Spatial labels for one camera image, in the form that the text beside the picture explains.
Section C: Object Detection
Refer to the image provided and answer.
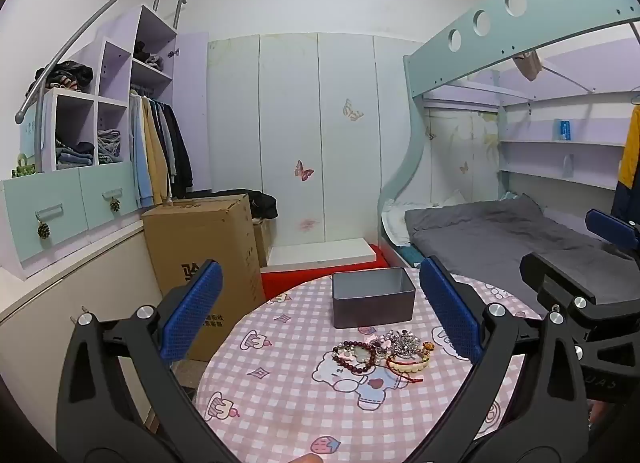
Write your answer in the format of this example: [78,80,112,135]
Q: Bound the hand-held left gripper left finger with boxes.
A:
[56,259,236,463]

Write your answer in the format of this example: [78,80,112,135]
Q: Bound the grey metal tin box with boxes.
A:
[331,266,417,329]

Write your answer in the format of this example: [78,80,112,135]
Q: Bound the black clothes pile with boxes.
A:
[215,189,278,220]

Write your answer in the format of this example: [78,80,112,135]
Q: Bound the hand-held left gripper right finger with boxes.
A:
[400,256,592,463]

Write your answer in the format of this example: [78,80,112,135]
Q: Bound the grey folded clothes stack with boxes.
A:
[97,129,122,164]

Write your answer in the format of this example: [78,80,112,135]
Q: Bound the grey metal handrail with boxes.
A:
[15,0,187,124]

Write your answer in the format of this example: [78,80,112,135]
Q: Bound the yellow navy jacket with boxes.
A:
[609,103,640,224]

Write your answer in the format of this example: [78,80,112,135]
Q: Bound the cream bead bracelet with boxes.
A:
[386,355,432,375]

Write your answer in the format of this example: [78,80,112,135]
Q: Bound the white wardrobe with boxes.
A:
[206,33,426,250]

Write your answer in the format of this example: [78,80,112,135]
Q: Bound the red floor mat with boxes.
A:
[260,243,401,301]

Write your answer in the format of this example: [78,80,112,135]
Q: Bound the dark red bead bracelet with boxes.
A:
[331,339,377,375]

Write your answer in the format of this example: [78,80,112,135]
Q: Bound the round table, pink checked cloth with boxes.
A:
[192,270,546,463]

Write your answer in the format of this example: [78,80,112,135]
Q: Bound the white pillow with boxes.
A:
[381,196,466,247]

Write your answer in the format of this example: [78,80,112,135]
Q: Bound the row of hanging clothes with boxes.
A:
[129,88,194,209]

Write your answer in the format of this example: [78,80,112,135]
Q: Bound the large cardboard box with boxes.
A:
[141,194,266,363]

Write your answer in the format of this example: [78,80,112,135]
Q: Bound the brown hanging pouch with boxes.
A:
[515,50,544,82]

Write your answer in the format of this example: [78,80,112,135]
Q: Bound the small cardboard box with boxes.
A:
[252,218,274,269]

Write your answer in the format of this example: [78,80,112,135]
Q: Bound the lavender wall shelves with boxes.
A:
[497,93,640,191]

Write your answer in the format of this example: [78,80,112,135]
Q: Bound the striped clothes pile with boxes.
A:
[34,60,94,92]

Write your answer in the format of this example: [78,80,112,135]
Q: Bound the grey bed mattress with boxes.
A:
[404,193,640,289]

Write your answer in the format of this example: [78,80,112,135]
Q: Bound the silver heart necklace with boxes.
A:
[386,330,425,360]

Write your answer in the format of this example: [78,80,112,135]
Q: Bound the teal bunk bed frame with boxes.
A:
[377,0,640,269]

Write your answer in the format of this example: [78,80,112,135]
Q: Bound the dark folded clothes stack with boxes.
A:
[54,138,96,167]

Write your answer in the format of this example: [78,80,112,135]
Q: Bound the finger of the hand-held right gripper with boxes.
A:
[520,252,601,324]
[586,208,640,247]

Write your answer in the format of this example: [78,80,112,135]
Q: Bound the lavender staircase cabinet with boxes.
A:
[0,4,209,279]

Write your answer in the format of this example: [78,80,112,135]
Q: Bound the red string bracelet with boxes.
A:
[384,365,425,385]

